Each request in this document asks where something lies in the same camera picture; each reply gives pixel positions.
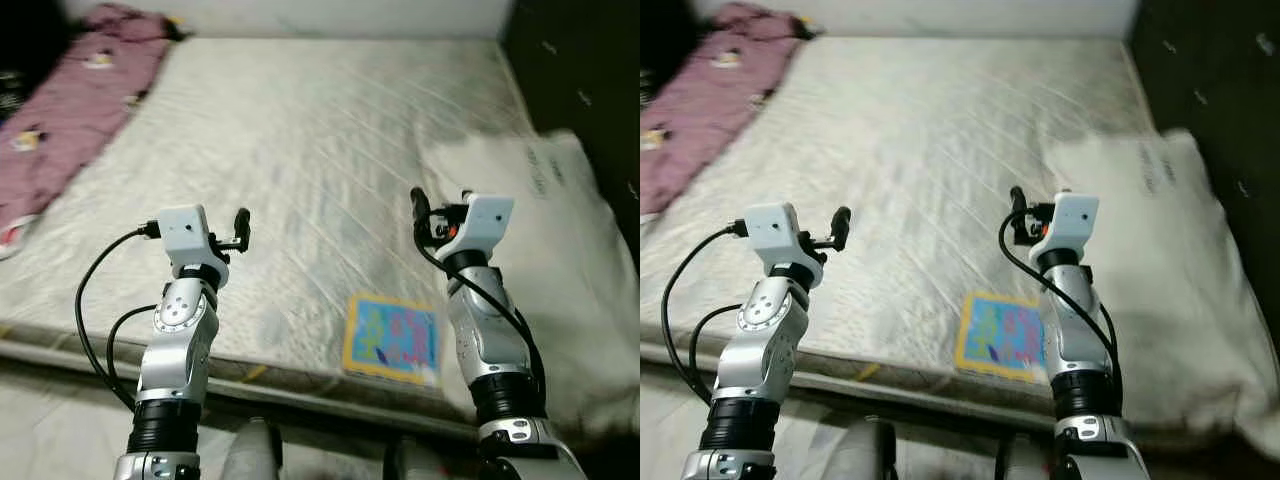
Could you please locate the black tufted headboard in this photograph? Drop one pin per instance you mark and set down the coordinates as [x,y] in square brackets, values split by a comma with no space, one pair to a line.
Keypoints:
[1220,70]
[580,70]

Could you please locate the white pillow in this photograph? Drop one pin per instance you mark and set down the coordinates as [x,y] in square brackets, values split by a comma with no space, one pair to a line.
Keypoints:
[1190,260]
[570,250]

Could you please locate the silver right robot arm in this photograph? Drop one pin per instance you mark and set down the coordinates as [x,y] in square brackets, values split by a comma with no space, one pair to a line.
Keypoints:
[1078,330]
[490,330]

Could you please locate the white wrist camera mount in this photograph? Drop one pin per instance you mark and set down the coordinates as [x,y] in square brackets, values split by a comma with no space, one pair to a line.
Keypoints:
[185,235]
[485,225]
[772,233]
[1072,222]

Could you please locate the colourful picture book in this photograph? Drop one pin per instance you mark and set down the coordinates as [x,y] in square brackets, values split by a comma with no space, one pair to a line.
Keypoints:
[1000,335]
[390,338]

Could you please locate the pink cartoon print blanket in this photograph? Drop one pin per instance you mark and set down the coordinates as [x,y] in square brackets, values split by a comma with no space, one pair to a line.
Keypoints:
[700,110]
[80,110]

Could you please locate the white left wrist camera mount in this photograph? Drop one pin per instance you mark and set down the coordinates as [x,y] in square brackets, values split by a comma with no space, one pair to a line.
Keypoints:
[772,233]
[185,235]

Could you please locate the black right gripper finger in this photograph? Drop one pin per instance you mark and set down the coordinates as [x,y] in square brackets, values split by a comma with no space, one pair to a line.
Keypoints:
[1017,210]
[421,210]

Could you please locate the grey left robot leg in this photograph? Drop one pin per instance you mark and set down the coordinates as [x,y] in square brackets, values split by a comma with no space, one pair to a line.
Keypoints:
[862,455]
[250,455]

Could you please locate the beige quilted mattress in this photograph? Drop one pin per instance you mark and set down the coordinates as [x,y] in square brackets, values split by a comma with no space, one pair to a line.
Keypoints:
[900,150]
[300,150]

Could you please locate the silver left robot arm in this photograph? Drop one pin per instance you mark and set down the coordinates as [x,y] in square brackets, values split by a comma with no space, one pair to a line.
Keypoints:
[175,345]
[765,345]

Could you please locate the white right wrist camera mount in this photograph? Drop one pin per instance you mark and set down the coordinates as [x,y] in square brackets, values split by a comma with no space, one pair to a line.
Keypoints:
[1072,222]
[485,225]

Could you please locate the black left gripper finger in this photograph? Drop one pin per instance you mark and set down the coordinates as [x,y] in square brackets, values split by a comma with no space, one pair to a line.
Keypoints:
[842,227]
[242,228]

